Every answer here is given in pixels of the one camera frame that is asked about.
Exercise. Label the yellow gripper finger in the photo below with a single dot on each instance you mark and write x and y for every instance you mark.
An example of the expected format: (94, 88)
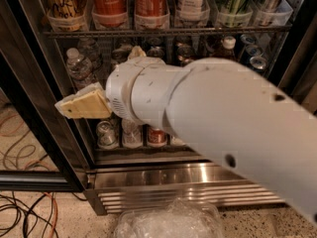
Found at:
(136, 52)
(89, 102)

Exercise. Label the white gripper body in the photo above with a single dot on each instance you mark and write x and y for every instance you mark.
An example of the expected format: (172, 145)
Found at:
(118, 88)

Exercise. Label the red Coca-Cola can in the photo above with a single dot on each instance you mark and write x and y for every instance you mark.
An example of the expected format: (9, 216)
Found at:
(110, 13)

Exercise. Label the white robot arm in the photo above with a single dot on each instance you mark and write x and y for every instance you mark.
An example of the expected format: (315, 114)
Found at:
(221, 110)

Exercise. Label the white green can bottom shelf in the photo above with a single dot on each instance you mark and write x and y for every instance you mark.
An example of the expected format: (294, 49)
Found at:
(107, 135)

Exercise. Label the small water bottle bottom shelf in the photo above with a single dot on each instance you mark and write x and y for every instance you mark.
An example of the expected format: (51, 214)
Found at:
(132, 136)

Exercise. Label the red can bottom shelf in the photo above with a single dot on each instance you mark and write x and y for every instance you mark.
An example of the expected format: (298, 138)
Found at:
(156, 137)

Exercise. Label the orange-red soda can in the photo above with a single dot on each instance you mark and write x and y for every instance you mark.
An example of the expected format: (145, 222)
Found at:
(150, 8)

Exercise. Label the open glass fridge door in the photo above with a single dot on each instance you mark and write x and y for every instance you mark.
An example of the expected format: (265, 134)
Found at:
(34, 79)

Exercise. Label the yellow scribbled drink can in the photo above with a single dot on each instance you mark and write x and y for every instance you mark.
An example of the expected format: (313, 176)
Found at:
(64, 14)

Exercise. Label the stainless fridge base grille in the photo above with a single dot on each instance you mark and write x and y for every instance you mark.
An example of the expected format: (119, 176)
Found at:
(116, 190)

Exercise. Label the middle blue energy can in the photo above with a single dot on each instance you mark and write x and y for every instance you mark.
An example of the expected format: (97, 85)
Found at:
(249, 52)

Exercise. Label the blue energy can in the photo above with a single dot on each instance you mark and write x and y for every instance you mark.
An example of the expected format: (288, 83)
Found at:
(249, 52)
(258, 64)

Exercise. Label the front blue energy can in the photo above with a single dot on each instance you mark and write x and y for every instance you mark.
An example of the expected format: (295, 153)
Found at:
(258, 64)

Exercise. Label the front clear water bottle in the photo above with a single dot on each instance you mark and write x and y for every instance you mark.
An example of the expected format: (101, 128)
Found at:
(80, 68)

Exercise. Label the clear water bottle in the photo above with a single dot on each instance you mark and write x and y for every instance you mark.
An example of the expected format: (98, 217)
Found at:
(80, 68)
(89, 48)

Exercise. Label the rear clear water bottle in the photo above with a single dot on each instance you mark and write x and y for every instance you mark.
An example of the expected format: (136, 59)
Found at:
(89, 48)

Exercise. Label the brown tea bottle white cap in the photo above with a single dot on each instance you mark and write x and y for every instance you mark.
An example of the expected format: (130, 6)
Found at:
(226, 49)

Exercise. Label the crumpled clear plastic bag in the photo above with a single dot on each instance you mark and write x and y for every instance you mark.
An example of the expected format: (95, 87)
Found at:
(180, 219)

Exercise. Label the top wire shelf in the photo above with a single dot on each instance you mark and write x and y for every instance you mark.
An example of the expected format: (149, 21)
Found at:
(165, 33)

